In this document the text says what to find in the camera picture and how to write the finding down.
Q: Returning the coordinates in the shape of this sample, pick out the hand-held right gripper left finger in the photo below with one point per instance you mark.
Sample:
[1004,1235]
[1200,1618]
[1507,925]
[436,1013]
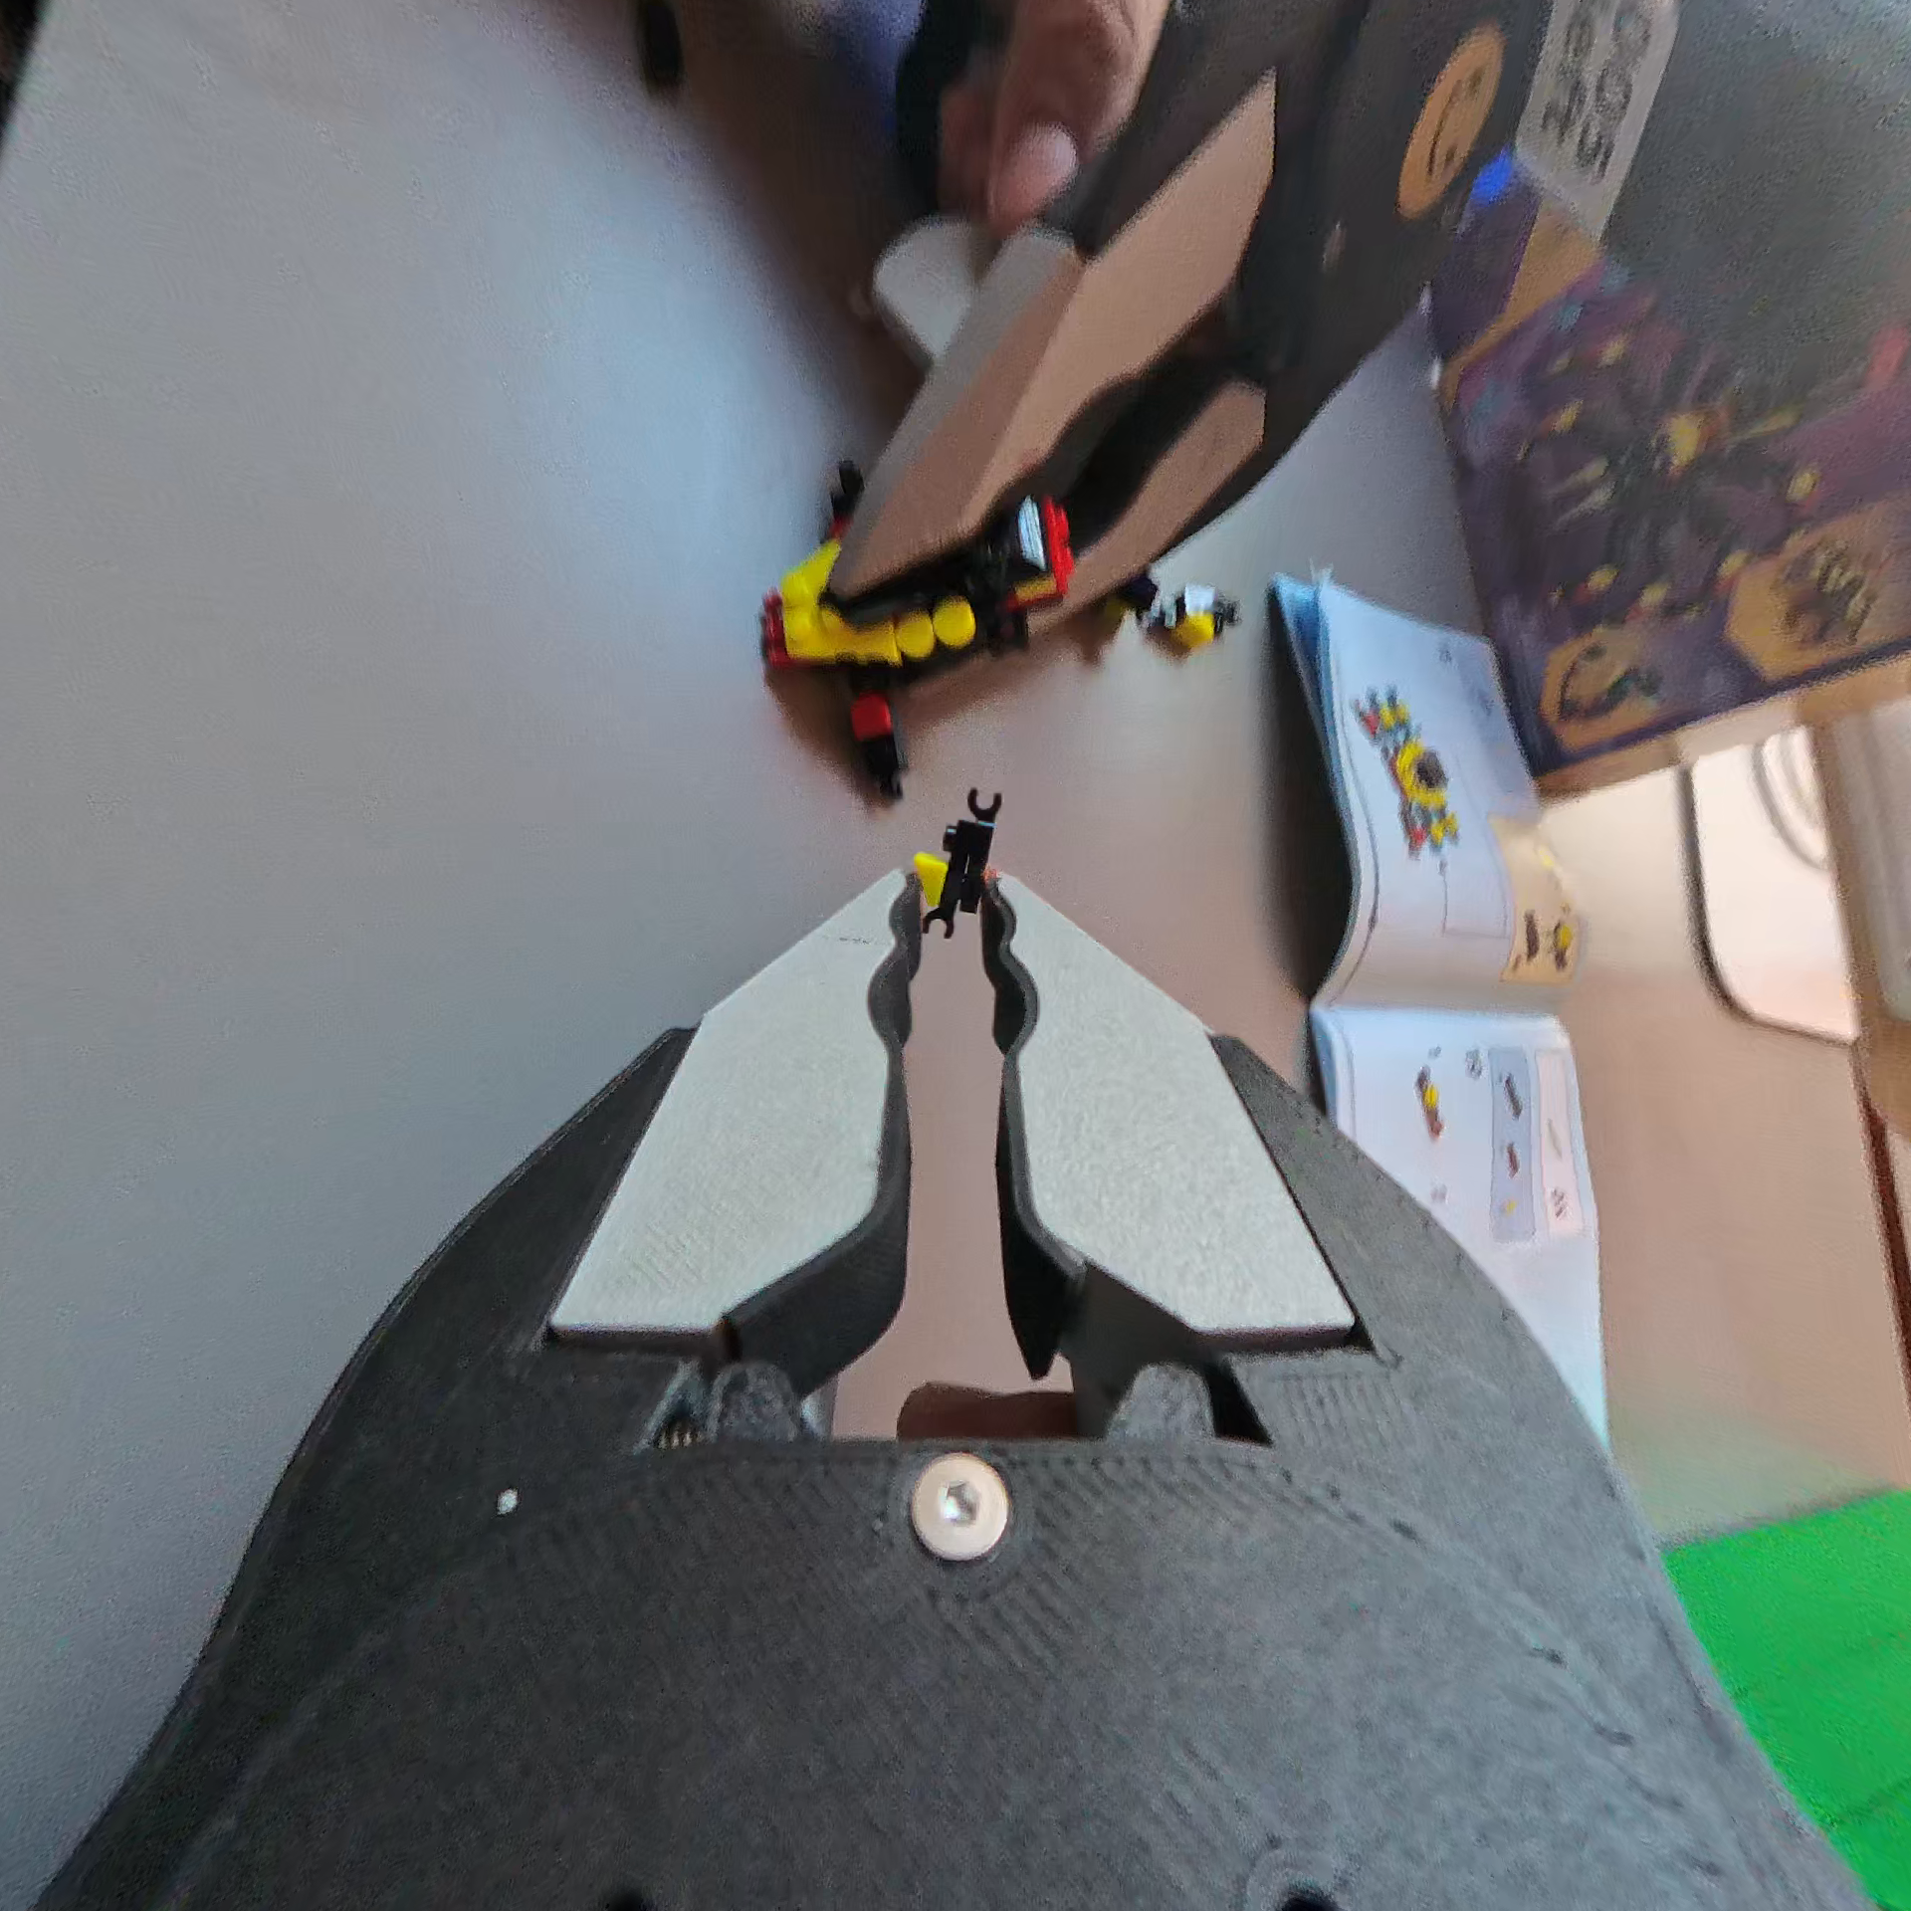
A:
[717,1180]

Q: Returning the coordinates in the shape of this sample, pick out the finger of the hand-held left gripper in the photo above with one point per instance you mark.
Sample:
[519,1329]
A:
[1045,375]
[1179,493]

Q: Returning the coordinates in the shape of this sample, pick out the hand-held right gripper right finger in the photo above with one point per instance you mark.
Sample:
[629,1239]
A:
[1179,1180]

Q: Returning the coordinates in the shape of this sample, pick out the yellow black red lego model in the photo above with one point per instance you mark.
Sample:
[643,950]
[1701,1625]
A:
[896,636]

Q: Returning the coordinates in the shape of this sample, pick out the lego instruction booklet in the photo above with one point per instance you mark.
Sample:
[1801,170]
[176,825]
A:
[1433,927]

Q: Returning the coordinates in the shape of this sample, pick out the lego set box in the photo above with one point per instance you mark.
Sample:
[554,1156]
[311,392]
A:
[1672,478]

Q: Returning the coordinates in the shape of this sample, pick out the person's left hand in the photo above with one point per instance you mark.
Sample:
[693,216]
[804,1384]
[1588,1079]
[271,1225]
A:
[1045,106]

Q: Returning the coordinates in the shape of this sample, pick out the white board base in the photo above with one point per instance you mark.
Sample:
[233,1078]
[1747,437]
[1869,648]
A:
[1762,898]

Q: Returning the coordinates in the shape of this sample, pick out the green plastic bin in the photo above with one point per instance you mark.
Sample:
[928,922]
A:
[1791,1672]

